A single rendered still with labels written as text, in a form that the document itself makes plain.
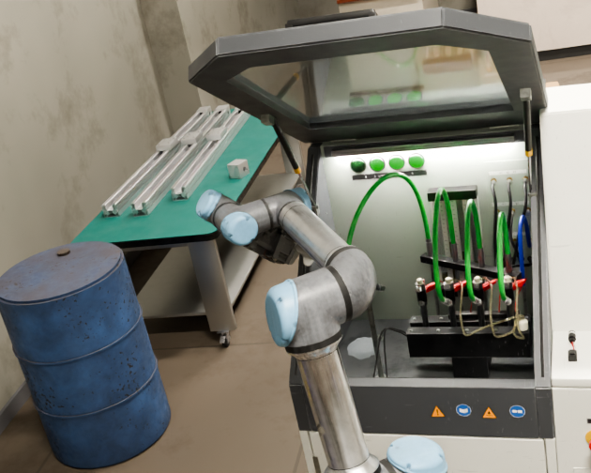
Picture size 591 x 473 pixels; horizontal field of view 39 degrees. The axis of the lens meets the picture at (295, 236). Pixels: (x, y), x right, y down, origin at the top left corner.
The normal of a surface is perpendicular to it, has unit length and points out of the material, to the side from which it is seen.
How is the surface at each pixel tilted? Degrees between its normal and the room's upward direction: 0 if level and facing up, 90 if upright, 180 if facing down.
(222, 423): 0
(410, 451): 7
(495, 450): 90
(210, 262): 90
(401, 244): 90
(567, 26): 90
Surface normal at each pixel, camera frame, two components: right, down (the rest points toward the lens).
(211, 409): -0.18, -0.90
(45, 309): 0.03, 0.40
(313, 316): 0.32, 0.07
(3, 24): 0.96, -0.09
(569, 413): -0.28, 0.44
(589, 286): -0.31, 0.22
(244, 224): 0.40, 0.34
